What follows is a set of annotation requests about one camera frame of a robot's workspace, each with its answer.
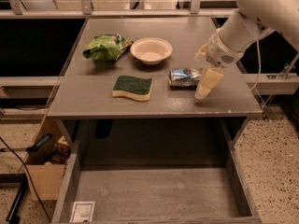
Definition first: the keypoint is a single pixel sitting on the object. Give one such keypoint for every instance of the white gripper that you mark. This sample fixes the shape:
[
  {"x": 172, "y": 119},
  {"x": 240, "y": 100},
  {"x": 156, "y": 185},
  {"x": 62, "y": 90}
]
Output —
[{"x": 220, "y": 51}]

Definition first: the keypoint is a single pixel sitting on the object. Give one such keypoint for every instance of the redbull can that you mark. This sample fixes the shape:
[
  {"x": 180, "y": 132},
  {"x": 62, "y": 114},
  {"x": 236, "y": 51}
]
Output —
[{"x": 184, "y": 77}]

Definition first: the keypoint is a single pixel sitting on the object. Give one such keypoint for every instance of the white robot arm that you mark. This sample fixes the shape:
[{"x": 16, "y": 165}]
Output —
[{"x": 252, "y": 21}]

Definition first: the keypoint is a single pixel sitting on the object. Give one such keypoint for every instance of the grey cabinet with top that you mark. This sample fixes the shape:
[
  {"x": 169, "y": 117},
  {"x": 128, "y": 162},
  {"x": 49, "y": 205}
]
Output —
[{"x": 155, "y": 69}]

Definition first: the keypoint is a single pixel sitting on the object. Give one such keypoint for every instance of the open grey top drawer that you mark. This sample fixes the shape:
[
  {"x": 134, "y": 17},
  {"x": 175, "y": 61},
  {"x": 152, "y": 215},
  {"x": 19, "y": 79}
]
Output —
[{"x": 157, "y": 171}]

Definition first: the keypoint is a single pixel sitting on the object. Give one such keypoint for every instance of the white paper bowl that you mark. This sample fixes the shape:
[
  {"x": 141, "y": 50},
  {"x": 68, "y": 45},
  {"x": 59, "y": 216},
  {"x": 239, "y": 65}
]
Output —
[{"x": 151, "y": 50}]

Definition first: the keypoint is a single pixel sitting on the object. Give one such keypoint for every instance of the green yellow sponge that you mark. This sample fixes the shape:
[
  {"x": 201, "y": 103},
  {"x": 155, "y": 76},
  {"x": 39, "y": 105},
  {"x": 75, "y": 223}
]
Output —
[{"x": 135, "y": 88}]

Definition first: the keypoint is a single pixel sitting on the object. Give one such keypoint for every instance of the green chip bag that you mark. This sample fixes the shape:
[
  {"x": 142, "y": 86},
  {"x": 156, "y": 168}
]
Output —
[{"x": 107, "y": 47}]

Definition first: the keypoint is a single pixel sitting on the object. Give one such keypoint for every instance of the white label sticker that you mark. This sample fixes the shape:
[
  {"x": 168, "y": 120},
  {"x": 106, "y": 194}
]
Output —
[{"x": 82, "y": 212}]

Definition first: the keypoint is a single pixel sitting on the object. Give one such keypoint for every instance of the cardboard box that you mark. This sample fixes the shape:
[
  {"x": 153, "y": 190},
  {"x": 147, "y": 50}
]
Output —
[{"x": 46, "y": 167}]

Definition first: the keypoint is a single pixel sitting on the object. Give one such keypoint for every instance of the black floor stand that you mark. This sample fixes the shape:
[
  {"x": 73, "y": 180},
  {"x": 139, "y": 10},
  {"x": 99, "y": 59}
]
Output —
[{"x": 21, "y": 180}]

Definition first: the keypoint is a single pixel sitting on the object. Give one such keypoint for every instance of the metal railing frame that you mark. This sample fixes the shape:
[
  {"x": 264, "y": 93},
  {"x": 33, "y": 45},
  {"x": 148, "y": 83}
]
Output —
[{"x": 69, "y": 9}]

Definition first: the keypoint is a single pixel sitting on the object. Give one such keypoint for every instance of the black handled tool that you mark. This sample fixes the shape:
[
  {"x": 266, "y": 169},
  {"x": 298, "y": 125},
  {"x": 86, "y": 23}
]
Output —
[{"x": 34, "y": 148}]

